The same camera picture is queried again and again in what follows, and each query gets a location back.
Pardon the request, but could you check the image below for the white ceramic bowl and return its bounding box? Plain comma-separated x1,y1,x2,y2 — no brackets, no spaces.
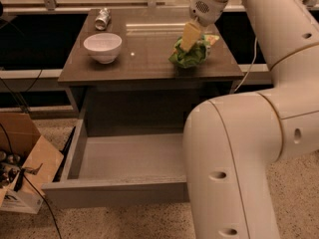
84,33,122,64

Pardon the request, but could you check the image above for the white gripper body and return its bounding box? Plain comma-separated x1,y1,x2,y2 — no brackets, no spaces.
189,0,228,27

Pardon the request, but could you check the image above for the grey drawer cabinet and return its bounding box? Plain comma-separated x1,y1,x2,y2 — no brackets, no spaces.
59,8,242,136

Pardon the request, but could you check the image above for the green rice chip bag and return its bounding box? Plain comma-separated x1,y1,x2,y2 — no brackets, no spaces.
168,34,219,69

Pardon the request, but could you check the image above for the white hanging cable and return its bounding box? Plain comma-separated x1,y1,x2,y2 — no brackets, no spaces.
233,37,258,94

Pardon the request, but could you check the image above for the black floor cable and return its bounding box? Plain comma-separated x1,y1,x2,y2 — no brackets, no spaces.
0,121,63,239

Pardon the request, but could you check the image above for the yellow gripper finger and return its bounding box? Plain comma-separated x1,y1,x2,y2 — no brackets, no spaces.
180,22,201,52

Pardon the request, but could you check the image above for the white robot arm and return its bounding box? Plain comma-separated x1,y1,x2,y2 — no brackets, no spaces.
183,0,319,239

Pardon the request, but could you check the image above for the open grey top drawer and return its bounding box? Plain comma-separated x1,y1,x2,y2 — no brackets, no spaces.
42,119,188,208

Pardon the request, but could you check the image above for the crushed silver soda can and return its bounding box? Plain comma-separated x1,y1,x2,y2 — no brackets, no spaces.
95,8,111,31

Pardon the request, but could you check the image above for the open cardboard box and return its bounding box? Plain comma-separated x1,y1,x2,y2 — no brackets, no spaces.
0,113,63,214

